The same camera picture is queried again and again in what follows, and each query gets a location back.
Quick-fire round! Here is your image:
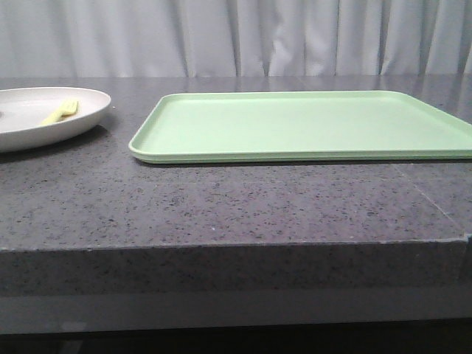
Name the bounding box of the yellow plastic fork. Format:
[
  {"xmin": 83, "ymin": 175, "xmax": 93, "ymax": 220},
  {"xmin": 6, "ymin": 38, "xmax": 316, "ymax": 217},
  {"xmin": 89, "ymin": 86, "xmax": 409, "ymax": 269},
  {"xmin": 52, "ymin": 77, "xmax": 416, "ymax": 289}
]
[{"xmin": 40, "ymin": 99, "xmax": 79, "ymax": 126}]

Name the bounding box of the white round plate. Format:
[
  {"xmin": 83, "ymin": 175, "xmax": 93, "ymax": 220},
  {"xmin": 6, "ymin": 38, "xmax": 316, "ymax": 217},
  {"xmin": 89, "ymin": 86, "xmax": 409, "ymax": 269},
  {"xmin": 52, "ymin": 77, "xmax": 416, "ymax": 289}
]
[{"xmin": 1, "ymin": 87, "xmax": 111, "ymax": 153}]

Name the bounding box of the white curtain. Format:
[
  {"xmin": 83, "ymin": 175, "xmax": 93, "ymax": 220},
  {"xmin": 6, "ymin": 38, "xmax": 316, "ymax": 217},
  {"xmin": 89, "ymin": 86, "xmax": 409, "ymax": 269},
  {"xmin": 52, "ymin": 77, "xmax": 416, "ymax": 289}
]
[{"xmin": 1, "ymin": 1, "xmax": 471, "ymax": 77}]

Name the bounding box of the light green tray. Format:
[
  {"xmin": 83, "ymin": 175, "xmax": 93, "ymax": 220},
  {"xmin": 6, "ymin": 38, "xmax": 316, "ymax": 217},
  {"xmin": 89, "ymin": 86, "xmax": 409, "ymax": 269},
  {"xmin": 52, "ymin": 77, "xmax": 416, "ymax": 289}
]
[{"xmin": 128, "ymin": 90, "xmax": 471, "ymax": 164}]

